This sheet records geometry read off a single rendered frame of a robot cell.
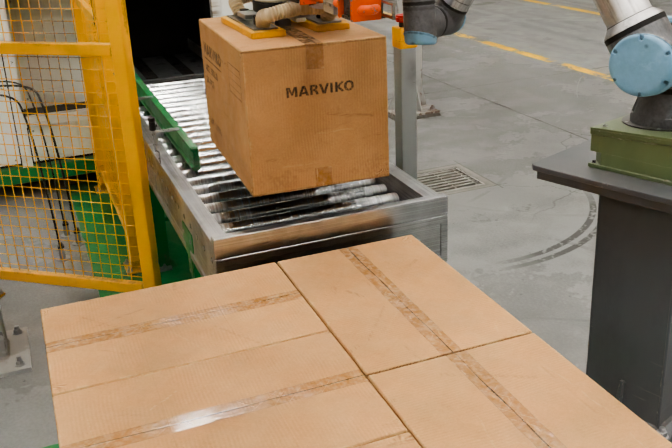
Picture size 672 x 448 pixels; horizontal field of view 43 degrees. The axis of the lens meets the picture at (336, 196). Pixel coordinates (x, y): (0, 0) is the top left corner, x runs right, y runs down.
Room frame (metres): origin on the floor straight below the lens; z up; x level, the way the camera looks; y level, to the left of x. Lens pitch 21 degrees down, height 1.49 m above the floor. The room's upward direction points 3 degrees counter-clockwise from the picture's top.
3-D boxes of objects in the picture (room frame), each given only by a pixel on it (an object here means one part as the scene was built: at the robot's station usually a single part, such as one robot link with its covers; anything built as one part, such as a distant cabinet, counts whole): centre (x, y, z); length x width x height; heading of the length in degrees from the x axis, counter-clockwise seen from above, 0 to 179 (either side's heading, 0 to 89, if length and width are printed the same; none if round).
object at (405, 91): (2.89, -0.26, 0.50); 0.07 x 0.07 x 1.00; 21
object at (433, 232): (2.17, 0.01, 0.47); 0.70 x 0.03 x 0.15; 111
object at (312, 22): (2.54, 0.04, 1.11); 0.34 x 0.10 x 0.05; 21
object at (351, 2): (1.95, -0.07, 1.21); 0.08 x 0.07 x 0.05; 21
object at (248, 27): (2.48, 0.22, 1.11); 0.34 x 0.10 x 0.05; 21
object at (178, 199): (3.15, 0.72, 0.50); 2.31 x 0.05 x 0.19; 21
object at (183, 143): (3.51, 0.79, 0.60); 1.60 x 0.10 x 0.09; 21
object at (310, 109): (2.49, 0.13, 0.88); 0.60 x 0.40 x 0.40; 18
